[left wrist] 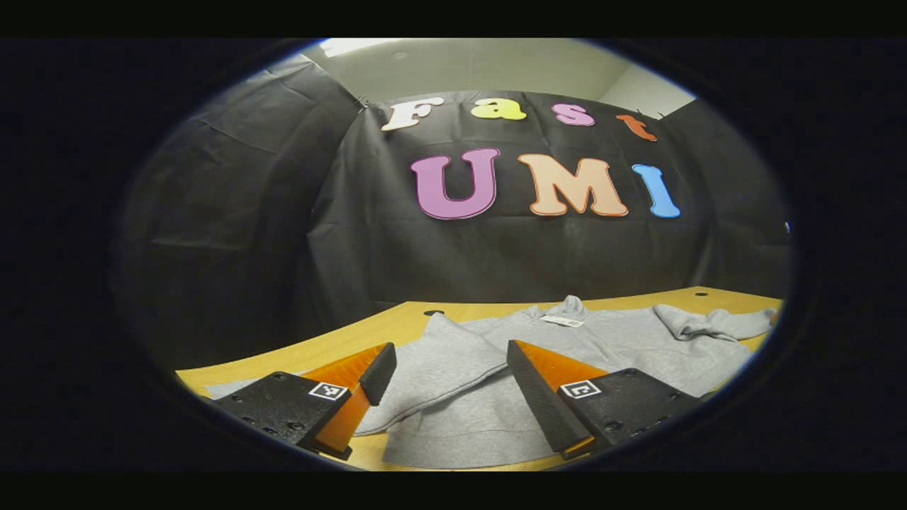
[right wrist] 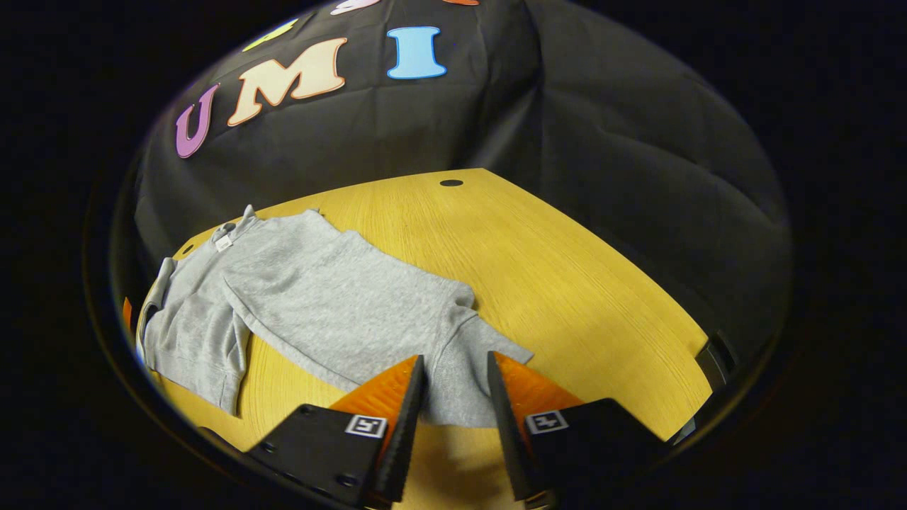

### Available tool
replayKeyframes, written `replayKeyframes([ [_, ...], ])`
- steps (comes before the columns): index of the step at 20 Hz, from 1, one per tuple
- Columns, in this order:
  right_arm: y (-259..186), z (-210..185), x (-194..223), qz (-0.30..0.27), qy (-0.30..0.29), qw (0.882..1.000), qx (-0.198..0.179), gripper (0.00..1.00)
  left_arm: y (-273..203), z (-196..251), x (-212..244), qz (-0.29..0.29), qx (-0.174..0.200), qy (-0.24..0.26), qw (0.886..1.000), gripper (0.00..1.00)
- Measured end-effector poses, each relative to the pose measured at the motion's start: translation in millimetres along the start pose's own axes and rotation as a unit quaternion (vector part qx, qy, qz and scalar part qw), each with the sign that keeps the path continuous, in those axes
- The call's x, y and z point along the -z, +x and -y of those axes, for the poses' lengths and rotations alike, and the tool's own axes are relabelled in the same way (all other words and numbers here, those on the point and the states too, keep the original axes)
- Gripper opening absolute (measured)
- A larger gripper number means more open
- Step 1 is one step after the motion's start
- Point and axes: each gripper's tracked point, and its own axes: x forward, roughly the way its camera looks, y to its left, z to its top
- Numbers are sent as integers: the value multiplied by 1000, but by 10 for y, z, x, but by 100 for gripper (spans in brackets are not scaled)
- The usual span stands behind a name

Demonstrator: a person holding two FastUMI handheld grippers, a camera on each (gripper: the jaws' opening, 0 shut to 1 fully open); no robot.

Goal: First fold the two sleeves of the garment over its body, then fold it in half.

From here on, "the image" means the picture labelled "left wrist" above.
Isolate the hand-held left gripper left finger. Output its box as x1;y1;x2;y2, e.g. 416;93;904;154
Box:
211;342;398;462

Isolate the grey sweatshirt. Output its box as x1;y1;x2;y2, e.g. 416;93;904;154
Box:
205;295;777;470

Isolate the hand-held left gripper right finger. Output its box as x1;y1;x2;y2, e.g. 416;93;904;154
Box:
507;339;704;462

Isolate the black backdrop cloth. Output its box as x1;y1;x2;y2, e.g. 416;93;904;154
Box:
117;53;793;373

